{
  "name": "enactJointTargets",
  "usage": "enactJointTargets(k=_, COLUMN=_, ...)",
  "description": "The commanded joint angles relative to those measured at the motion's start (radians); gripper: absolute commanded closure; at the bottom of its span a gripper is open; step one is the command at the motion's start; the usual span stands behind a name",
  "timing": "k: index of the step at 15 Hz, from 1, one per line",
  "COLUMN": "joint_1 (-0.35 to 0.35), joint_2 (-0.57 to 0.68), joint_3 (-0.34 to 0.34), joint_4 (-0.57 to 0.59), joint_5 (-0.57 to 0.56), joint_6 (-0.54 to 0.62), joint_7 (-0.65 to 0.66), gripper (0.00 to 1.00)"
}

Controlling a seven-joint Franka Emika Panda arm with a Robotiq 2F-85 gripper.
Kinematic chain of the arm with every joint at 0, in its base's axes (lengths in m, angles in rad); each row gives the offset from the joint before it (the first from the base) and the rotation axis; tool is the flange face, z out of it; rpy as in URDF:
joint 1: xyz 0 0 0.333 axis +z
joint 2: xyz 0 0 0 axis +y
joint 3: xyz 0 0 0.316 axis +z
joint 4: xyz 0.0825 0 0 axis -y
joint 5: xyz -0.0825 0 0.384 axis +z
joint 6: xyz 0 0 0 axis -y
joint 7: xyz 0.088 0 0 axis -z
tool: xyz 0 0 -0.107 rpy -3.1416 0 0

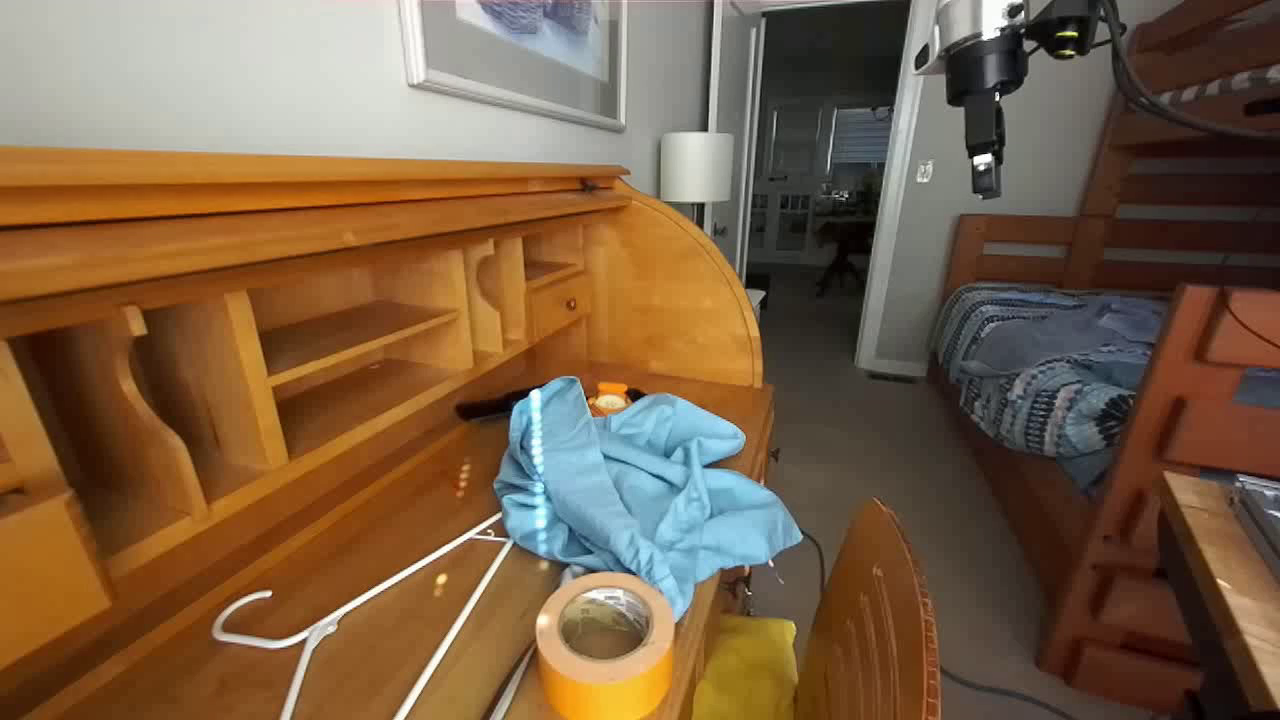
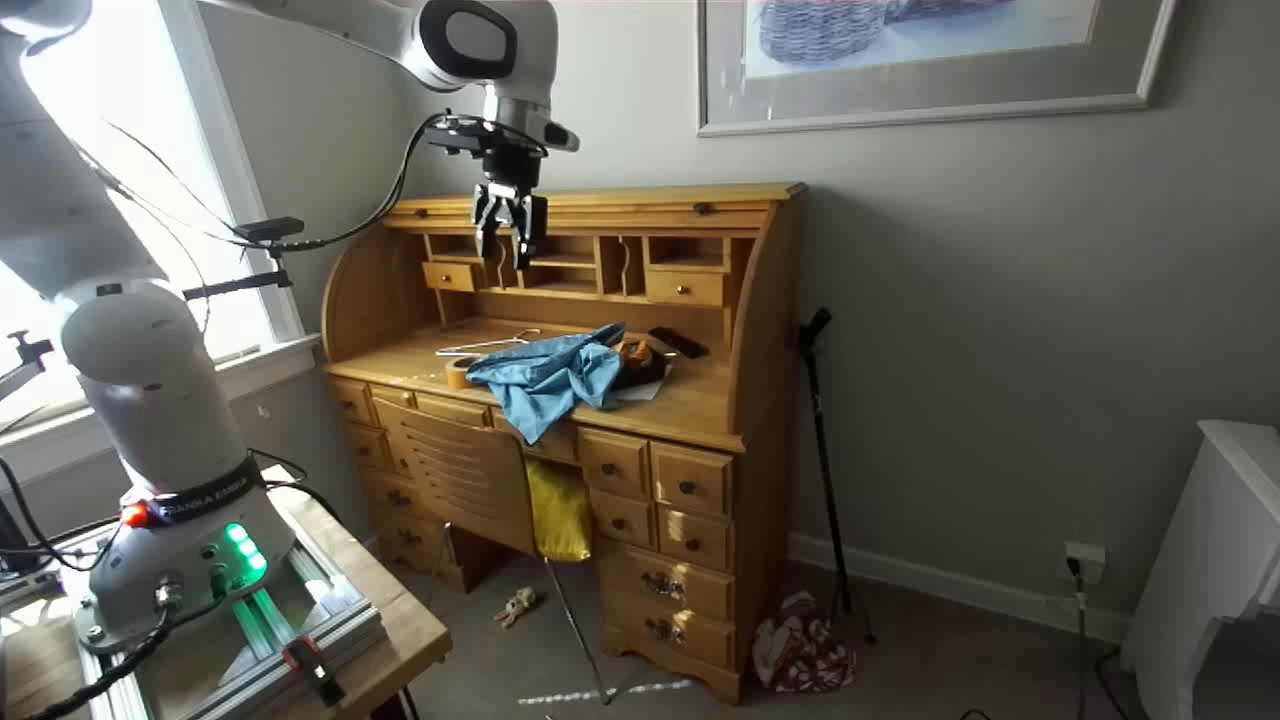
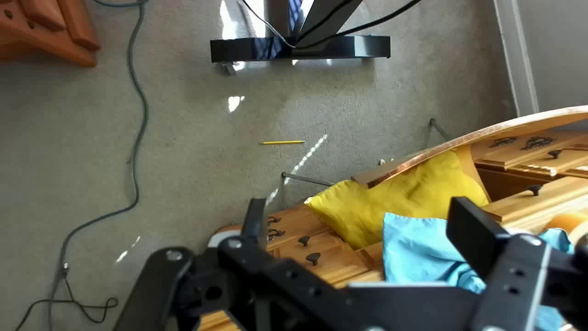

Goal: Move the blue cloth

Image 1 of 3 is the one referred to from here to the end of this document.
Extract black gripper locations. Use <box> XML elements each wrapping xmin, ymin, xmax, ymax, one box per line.
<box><xmin>946</xmin><ymin>29</ymin><xmax>1029</xmax><ymax>200</ymax></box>

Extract blue cloth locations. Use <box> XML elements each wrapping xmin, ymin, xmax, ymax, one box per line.
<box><xmin>492</xmin><ymin>374</ymin><xmax>804</xmax><ymax>615</ymax></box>

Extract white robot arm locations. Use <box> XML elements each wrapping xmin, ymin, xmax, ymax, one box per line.
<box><xmin>917</xmin><ymin>0</ymin><xmax>1124</xmax><ymax>200</ymax></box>

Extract yellow cloth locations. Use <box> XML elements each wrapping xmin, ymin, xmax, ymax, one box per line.
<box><xmin>691</xmin><ymin>615</ymin><xmax>799</xmax><ymax>720</ymax></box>

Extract wooden bunk bed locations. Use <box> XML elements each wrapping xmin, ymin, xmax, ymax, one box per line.
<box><xmin>934</xmin><ymin>0</ymin><xmax>1280</xmax><ymax>712</ymax></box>

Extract blue patterned blanket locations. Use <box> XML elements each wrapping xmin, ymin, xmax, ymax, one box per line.
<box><xmin>934</xmin><ymin>282</ymin><xmax>1170</xmax><ymax>490</ymax></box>

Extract wooden side table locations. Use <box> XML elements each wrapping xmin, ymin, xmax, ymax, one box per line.
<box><xmin>1156</xmin><ymin>470</ymin><xmax>1280</xmax><ymax>720</ymax></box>

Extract orange small object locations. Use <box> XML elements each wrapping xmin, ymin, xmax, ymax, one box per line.
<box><xmin>594</xmin><ymin>378</ymin><xmax>632</xmax><ymax>415</ymax></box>

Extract wooden chair back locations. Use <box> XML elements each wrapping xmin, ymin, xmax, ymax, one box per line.
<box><xmin>797</xmin><ymin>501</ymin><xmax>946</xmax><ymax>720</ymax></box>

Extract orange tape roll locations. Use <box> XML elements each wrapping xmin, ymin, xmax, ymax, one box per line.
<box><xmin>535</xmin><ymin>573</ymin><xmax>678</xmax><ymax>720</ymax></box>

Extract wooden roll-top desk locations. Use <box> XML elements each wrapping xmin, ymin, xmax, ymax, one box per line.
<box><xmin>0</xmin><ymin>148</ymin><xmax>771</xmax><ymax>720</ymax></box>

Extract framed wall picture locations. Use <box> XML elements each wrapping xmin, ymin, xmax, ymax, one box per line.
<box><xmin>396</xmin><ymin>0</ymin><xmax>628</xmax><ymax>132</ymax></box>

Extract white wire hanger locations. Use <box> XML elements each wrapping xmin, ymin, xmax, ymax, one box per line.
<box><xmin>207</xmin><ymin>507</ymin><xmax>542</xmax><ymax>720</ymax></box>

